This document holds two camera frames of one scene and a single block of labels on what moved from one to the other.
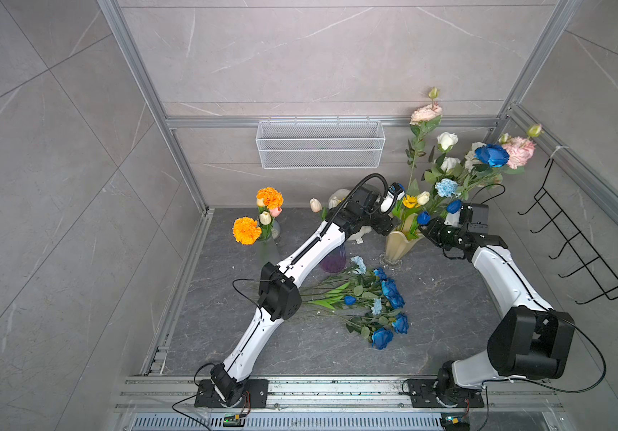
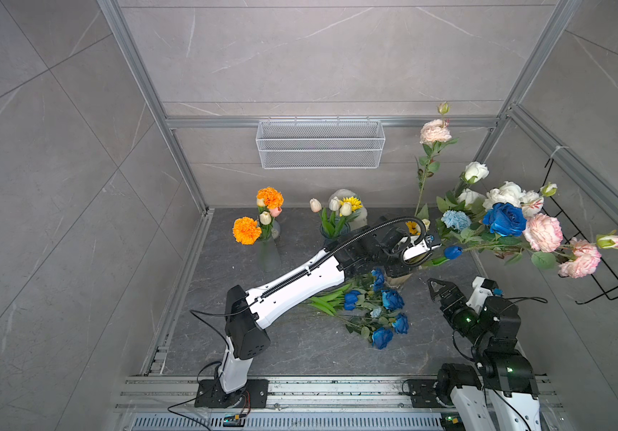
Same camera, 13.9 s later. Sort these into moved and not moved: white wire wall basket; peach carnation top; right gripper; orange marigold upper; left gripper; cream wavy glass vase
Moved: left gripper; cream wavy glass vase; right gripper; peach carnation top
Not moved: white wire wall basket; orange marigold upper
